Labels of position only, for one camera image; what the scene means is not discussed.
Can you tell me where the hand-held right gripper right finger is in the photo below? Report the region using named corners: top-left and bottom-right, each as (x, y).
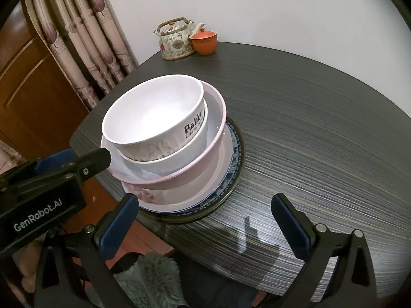
top-left (271, 193), bottom-right (379, 308)

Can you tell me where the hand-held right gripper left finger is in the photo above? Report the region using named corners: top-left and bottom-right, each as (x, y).
top-left (24, 193), bottom-right (139, 308)

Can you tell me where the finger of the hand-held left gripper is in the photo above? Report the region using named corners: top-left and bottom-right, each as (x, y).
top-left (33, 148), bottom-right (78, 176)
top-left (62, 148), bottom-right (112, 181)

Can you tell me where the white plate with pink flowers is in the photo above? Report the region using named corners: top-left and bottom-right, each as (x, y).
top-left (121, 125), bottom-right (237, 214)

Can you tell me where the white bowl with rabbit print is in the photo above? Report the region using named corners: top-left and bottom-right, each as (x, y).
top-left (102, 74), bottom-right (206, 162)

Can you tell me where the small white floral bowl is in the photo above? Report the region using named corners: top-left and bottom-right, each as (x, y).
top-left (120, 107), bottom-right (209, 174)

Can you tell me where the large blue floral plate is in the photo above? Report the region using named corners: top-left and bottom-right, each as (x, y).
top-left (151, 119), bottom-right (246, 224)

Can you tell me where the large pink bowl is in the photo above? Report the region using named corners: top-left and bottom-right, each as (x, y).
top-left (100, 82), bottom-right (227, 196)

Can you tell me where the person's green fleece clothing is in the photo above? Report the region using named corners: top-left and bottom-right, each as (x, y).
top-left (109, 252), bottom-right (190, 308)

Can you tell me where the brown wooden door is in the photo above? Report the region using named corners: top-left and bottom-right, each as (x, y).
top-left (0, 0), bottom-right (90, 155)

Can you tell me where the beige patterned curtain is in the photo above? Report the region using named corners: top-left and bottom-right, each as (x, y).
top-left (22, 0), bottom-right (139, 110)

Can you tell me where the floral ceramic teapot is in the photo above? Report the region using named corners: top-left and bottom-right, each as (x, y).
top-left (153, 18), bottom-right (206, 60)

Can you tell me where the orange lidded tea cup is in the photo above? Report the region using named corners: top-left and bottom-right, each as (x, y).
top-left (189, 28), bottom-right (218, 56)

